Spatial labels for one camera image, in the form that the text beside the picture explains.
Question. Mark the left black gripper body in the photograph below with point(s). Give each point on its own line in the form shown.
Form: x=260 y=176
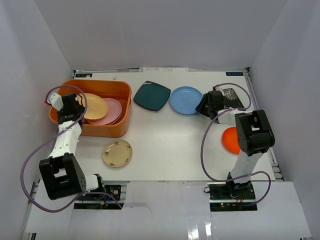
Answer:
x=72 y=100

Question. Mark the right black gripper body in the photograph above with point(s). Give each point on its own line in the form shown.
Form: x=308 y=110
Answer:
x=204 y=108

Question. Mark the black floral square plate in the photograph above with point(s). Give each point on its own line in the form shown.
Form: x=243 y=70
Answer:
x=231 y=99

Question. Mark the yellow round plate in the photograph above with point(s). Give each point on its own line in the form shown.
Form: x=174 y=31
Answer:
x=97 y=108

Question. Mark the light blue round plate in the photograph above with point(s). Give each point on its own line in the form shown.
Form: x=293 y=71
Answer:
x=185 y=99

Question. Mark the pink round plate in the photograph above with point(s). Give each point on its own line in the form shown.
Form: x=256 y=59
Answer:
x=114 y=113

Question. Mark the teal square plate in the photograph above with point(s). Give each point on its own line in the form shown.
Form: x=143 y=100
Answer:
x=152 y=96

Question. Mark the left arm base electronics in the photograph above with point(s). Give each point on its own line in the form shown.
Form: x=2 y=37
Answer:
x=111 y=199

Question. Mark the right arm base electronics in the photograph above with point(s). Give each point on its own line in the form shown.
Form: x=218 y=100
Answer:
x=221 y=199

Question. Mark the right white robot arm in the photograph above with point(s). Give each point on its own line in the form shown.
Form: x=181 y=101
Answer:
x=254 y=136

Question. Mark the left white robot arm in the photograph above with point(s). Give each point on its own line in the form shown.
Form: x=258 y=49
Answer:
x=61 y=173

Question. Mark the orange plastic bin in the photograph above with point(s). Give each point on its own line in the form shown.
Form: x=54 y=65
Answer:
x=118 y=90

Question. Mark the orange small round plate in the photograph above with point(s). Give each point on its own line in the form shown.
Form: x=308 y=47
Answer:
x=229 y=140

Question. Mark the beige floral small plate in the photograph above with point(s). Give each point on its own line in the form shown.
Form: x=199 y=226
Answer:
x=117 y=153

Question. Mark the white papers at back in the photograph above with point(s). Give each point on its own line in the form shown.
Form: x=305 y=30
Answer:
x=163 y=69

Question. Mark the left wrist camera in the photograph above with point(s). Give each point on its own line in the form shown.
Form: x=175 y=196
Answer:
x=55 y=101

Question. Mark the aluminium table frame rail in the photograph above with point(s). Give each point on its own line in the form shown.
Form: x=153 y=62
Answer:
x=263 y=122

